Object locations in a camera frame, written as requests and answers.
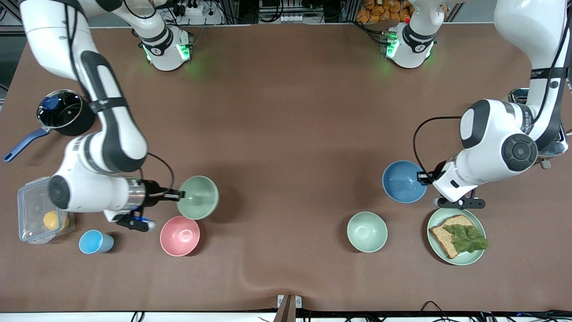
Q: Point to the pale green plate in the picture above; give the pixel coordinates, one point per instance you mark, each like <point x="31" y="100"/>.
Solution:
<point x="435" y="226"/>

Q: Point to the pale green bowl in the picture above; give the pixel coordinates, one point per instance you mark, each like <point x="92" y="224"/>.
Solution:
<point x="200" y="197"/>
<point x="367" y="232"/>

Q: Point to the blue cup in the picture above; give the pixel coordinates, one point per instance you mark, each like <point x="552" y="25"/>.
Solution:
<point x="92" y="242"/>

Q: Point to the blue bowl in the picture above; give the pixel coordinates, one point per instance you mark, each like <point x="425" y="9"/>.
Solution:
<point x="402" y="181"/>

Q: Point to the pink bowl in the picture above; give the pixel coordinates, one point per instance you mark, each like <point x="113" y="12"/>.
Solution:
<point x="179" y="237"/>

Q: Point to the brown bread slice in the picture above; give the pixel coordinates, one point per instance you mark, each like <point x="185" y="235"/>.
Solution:
<point x="444" y="239"/>

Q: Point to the green lettuce leaf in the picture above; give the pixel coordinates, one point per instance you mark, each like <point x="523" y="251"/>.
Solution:
<point x="469" y="239"/>

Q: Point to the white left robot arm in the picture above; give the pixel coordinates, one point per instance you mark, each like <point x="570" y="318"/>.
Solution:
<point x="491" y="143"/>

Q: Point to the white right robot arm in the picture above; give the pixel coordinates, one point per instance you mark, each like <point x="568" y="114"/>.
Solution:
<point x="120" y="134"/>

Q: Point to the metal table bracket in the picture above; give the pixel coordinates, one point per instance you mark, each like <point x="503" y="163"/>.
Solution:
<point x="289" y="305"/>

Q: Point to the silver toaster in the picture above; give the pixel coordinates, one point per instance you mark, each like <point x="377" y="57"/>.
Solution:
<point x="554" y="150"/>

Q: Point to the orange snack bag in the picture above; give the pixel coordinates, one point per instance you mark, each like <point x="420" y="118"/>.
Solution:
<point x="384" y="11"/>

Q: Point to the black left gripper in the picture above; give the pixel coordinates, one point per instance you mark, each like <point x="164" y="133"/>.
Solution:
<point x="437" y="172"/>

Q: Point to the yellow fruit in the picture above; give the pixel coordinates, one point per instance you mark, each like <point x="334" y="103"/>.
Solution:
<point x="52" y="220"/>

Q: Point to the clear plastic lidded container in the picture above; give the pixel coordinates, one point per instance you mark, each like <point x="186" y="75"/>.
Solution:
<point x="33" y="205"/>

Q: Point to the white power strip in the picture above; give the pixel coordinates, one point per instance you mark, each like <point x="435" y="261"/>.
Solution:
<point x="196" y="13"/>

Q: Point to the glass lid with blue knob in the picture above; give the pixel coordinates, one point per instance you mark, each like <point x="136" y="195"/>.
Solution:
<point x="67" y="112"/>

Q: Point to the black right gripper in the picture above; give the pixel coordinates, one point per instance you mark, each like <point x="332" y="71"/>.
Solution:
<point x="153" y="190"/>

